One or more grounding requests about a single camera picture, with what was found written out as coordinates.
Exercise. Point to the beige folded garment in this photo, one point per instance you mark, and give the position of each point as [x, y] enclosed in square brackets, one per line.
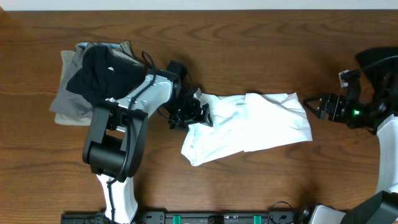
[65, 119]

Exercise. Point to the black crumpled garment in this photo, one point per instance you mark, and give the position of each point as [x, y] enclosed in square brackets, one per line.
[377, 62]

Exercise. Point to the white t-shirt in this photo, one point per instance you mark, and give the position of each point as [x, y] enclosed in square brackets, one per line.
[245, 123]

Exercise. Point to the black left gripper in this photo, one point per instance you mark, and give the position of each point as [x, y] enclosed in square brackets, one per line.
[194, 117]

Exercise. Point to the grey folded garment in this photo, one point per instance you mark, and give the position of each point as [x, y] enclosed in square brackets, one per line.
[68, 102]

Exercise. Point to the black Nike t-shirt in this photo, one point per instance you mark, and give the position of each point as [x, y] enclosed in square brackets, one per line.
[105, 75]

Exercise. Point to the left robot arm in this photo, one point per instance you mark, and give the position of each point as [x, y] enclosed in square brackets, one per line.
[116, 139]

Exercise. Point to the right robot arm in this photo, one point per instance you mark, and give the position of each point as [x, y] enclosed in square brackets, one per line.
[379, 117]

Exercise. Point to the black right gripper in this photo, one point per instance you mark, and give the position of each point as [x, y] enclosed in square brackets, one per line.
[333, 98]

